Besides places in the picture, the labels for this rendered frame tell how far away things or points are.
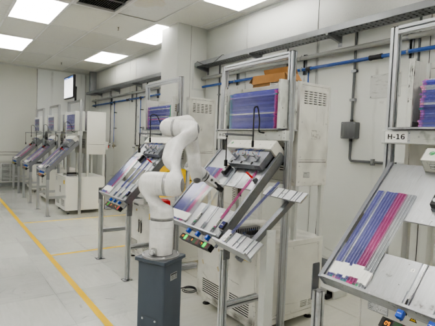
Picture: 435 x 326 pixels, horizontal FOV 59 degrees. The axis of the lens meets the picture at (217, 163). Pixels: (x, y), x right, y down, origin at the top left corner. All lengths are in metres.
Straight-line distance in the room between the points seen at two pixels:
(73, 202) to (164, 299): 5.00
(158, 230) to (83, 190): 4.99
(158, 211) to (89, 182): 5.00
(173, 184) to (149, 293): 0.56
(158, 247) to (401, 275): 1.08
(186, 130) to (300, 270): 1.38
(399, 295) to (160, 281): 1.05
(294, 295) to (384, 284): 1.32
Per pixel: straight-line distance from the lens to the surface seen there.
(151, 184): 1.92
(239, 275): 2.75
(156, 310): 2.03
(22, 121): 10.77
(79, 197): 6.82
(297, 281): 2.91
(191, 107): 3.87
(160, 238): 1.95
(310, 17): 4.65
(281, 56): 2.72
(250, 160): 2.62
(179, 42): 5.91
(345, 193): 4.10
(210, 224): 2.49
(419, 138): 2.04
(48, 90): 10.93
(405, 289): 1.66
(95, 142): 6.87
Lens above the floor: 1.28
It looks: 3 degrees down
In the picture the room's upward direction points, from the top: 2 degrees clockwise
